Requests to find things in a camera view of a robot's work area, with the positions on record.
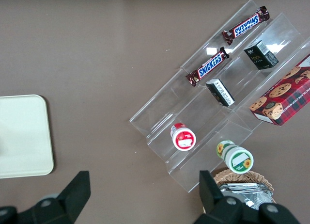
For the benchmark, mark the small black carton box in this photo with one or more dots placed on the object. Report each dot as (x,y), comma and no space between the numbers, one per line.
(219,91)
(260,56)

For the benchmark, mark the small tan wicker basket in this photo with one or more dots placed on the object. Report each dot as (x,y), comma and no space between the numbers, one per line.
(256,178)

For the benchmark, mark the green-lidded sunflower cup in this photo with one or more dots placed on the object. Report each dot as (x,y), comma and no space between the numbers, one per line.
(238,159)

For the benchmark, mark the red tartan cookie box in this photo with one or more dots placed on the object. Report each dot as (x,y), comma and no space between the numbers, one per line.
(285,95)

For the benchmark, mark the red-lidded yogurt cup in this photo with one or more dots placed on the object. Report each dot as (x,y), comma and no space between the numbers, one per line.
(183,138)

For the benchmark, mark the white plastic tray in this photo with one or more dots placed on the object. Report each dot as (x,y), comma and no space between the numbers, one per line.
(24,136)

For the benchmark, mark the silver foil packet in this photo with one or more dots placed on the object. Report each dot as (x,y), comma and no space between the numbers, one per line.
(244,193)

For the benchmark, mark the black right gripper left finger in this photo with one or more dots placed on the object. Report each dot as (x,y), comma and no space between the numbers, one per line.
(65,204)

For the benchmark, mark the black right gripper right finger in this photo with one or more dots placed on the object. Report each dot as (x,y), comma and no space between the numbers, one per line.
(218,207)

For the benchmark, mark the clear acrylic tiered display stand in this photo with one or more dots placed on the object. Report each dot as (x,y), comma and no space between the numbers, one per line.
(285,32)
(169,107)

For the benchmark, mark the brown Snickers chocolate bar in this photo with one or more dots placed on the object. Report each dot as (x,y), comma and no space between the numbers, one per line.
(208,66)
(245,25)

